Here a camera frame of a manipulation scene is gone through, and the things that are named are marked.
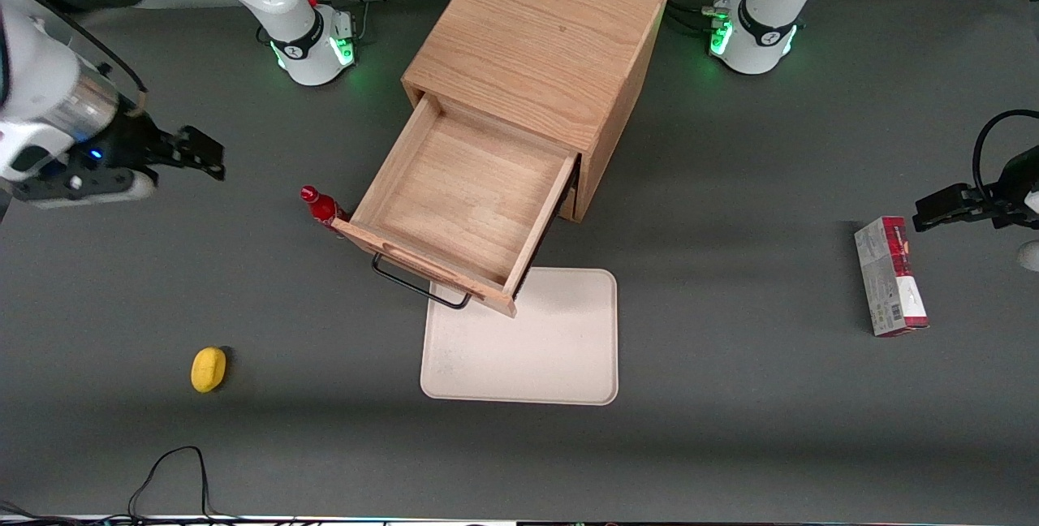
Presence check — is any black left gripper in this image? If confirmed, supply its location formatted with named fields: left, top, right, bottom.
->
left=912, top=144, right=1039, bottom=233

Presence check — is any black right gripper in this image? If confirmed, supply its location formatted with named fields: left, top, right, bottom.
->
left=69, top=106, right=226, bottom=186

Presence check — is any black metal drawer handle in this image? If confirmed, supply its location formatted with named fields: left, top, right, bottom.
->
left=372, top=252, right=472, bottom=311

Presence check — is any wooden drawer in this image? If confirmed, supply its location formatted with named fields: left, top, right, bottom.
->
left=332, top=93, right=580, bottom=318

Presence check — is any wooden drawer cabinet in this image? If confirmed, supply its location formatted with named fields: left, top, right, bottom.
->
left=401, top=0, right=669, bottom=223

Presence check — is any red plaid cardboard box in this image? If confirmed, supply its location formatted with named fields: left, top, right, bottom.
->
left=854, top=216, right=930, bottom=338

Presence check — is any red bottle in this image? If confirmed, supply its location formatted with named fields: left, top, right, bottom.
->
left=300, top=185, right=351, bottom=238

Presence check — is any yellow lemon toy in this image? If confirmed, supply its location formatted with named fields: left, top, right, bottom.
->
left=191, top=347, right=227, bottom=394

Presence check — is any cream white rectangular tray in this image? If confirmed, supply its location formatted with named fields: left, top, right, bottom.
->
left=420, top=267, right=619, bottom=407

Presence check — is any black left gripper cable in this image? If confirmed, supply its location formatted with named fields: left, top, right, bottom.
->
left=972, top=109, right=1039, bottom=204

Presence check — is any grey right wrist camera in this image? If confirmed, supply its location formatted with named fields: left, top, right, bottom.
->
left=10, top=167, right=157, bottom=209

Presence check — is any black cable at table edge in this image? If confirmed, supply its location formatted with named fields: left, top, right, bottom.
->
left=0, top=446, right=325, bottom=526

